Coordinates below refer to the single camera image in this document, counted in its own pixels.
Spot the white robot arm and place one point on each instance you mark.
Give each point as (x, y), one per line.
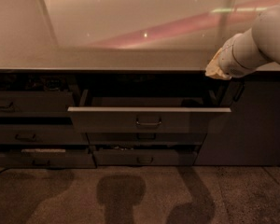
(266, 35)

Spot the grey cabinet door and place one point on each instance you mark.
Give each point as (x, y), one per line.
(251, 137)

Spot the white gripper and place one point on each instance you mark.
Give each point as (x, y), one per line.
(228, 60)

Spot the white item in drawer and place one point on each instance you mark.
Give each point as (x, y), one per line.
(43, 150)

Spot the grey drawer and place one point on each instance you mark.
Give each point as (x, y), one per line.
(146, 139)
(35, 103)
(49, 159)
(147, 115)
(144, 157)
(41, 135)

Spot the dark items in drawer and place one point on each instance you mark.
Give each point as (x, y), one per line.
(26, 82)

